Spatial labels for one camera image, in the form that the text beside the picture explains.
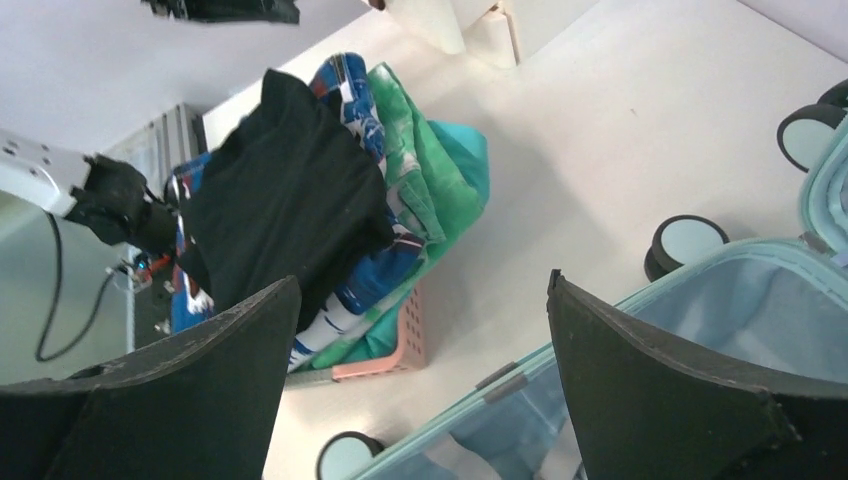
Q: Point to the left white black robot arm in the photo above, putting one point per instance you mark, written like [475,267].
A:
[108,196]

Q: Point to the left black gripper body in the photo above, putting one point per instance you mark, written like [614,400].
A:
[227,11]

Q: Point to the pink perforated plastic basket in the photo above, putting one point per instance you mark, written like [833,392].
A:
[395,344]

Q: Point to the teal shirt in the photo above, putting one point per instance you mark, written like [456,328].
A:
[456,172]

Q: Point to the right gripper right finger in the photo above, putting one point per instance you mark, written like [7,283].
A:
[647,404]

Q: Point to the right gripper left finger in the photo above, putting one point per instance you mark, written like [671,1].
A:
[197,405]

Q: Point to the light blue ribbed suitcase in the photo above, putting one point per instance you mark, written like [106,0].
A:
[780,304]

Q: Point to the green white patterned garment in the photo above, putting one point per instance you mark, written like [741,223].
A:
[409,196]

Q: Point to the blue white striped garment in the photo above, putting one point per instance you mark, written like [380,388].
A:
[341,84]

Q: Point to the black garment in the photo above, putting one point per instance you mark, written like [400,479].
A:
[290,192]

